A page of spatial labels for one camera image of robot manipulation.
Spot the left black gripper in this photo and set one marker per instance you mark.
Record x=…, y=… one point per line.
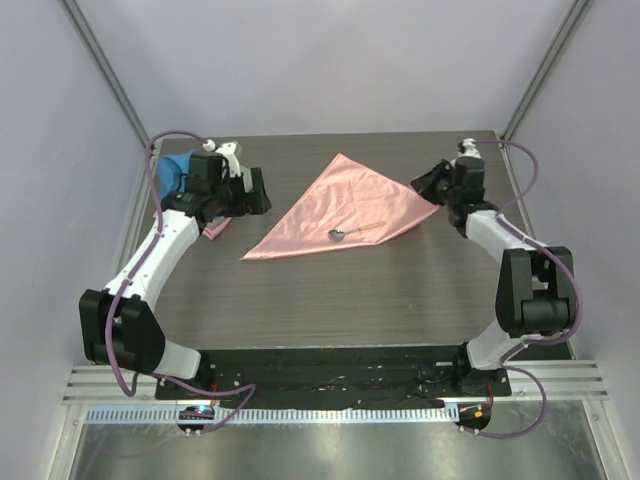
x=259, y=202

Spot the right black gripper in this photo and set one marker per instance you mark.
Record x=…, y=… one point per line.
x=425, y=184

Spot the spoon with wooden handle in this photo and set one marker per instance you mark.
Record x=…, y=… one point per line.
x=337, y=235

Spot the pink satin napkin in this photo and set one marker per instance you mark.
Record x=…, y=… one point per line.
x=344, y=196

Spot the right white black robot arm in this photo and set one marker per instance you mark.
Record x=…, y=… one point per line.
x=536, y=298

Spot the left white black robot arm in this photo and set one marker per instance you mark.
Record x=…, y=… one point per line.
x=118, y=322

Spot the blue cloth napkin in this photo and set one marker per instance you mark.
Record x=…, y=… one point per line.
x=172, y=170

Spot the pink cloth under pile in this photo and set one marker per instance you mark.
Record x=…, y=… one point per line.
x=211, y=231

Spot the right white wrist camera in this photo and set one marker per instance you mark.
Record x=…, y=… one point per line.
x=468, y=148

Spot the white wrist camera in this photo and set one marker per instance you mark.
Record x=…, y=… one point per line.
x=468, y=148
x=231, y=152

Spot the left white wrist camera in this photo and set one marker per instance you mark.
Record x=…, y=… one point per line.
x=231, y=152

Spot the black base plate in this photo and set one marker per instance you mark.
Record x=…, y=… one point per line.
x=343, y=377

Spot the right aluminium frame post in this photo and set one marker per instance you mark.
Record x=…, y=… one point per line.
x=561, y=39

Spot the aluminium frame post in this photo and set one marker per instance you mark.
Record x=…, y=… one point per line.
x=91, y=43
x=561, y=39

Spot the aluminium front rail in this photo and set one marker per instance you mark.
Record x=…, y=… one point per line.
x=562, y=380

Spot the left aluminium frame post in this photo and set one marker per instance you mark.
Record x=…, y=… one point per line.
x=91, y=43

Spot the white slotted cable duct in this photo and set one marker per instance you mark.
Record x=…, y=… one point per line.
x=184, y=415

